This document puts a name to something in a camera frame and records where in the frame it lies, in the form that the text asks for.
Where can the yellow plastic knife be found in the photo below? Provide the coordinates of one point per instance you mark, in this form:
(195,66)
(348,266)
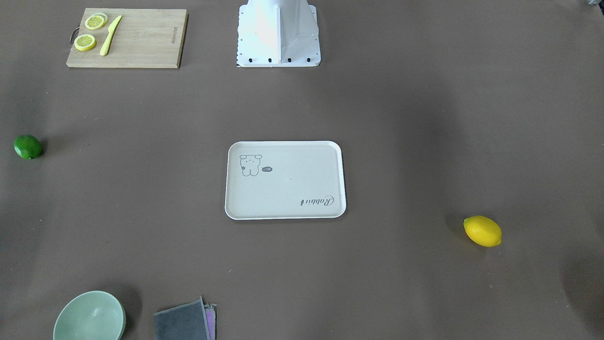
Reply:
(111,31)

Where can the lemon slice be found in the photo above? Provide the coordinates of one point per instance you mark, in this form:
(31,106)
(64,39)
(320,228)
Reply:
(84,42)
(96,21)

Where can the green lime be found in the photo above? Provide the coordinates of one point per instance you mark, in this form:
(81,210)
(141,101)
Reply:
(27,146)

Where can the white rabbit tray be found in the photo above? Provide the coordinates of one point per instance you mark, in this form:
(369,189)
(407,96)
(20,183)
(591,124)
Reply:
(269,180)

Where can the bamboo cutting board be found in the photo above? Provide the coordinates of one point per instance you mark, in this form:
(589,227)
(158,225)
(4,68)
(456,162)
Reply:
(144,38)

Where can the grey folded cloth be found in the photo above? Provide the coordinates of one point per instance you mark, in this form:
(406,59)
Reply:
(192,321)

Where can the upper lemon slice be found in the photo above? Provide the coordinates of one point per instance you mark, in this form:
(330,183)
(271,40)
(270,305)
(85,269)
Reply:
(96,21)

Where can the yellow lemon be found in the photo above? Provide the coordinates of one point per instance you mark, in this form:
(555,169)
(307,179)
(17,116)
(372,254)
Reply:
(483,230)

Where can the mint green bowl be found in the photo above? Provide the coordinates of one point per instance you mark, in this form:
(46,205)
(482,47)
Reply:
(94,315)

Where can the lower lemon slice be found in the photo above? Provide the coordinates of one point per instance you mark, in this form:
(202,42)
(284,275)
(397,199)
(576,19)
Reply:
(84,42)

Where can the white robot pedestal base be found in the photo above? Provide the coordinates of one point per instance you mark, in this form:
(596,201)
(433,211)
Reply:
(278,33)

